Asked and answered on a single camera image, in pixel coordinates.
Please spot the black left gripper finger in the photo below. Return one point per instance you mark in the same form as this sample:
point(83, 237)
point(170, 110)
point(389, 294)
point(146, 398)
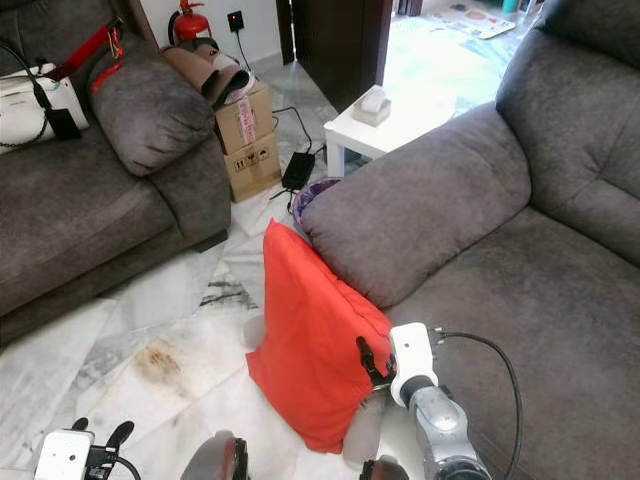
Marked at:
point(121, 434)
point(80, 425)

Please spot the black wall socket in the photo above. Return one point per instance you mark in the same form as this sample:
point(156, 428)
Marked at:
point(235, 20)

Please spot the white side table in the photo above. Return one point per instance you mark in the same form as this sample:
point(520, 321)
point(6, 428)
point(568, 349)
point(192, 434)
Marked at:
point(370, 138)

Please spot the beige tissue box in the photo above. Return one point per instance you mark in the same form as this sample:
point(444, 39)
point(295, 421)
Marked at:
point(372, 105)

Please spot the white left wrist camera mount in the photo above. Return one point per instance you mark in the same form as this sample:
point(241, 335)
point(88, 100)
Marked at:
point(63, 455)

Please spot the grey fabric sofa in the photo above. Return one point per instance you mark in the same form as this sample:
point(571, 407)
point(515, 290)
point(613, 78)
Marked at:
point(510, 260)
point(90, 210)

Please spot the robot left leg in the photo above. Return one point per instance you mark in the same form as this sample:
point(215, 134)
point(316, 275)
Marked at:
point(218, 457)

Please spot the colourful play mat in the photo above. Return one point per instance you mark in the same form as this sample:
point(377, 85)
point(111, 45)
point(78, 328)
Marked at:
point(470, 20)

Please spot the robot right leg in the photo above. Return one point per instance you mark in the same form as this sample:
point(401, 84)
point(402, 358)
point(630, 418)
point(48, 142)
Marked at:
point(385, 469)

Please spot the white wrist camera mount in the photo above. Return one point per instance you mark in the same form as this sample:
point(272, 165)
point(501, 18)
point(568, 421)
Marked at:
point(63, 455)
point(412, 360)

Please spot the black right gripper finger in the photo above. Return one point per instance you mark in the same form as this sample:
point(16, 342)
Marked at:
point(368, 360)

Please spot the tan rolled mat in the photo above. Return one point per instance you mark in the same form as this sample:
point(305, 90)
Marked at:
point(210, 70)

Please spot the cardboard box black symbols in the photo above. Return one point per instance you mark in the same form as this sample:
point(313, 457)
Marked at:
point(253, 167)

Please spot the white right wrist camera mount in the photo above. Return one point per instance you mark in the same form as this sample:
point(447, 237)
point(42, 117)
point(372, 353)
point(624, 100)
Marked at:
point(412, 360)

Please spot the red fire extinguisher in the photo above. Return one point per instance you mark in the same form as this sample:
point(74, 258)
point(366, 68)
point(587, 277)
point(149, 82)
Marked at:
point(190, 22)

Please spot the cardboard box pink label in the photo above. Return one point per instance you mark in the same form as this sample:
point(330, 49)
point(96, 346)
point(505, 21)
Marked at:
point(245, 120)

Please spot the purple waste bin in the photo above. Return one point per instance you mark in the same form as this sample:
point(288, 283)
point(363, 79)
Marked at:
point(307, 203)

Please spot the red pillow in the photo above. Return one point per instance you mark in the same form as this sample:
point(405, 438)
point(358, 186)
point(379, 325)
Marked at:
point(315, 340)

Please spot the dark wooden door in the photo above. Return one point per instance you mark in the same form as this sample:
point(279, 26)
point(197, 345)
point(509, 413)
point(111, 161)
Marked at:
point(340, 40)

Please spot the black power adapter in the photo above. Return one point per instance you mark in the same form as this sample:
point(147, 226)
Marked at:
point(298, 170)

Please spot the robot leg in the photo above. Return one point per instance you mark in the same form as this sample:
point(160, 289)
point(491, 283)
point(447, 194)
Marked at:
point(385, 469)
point(218, 457)

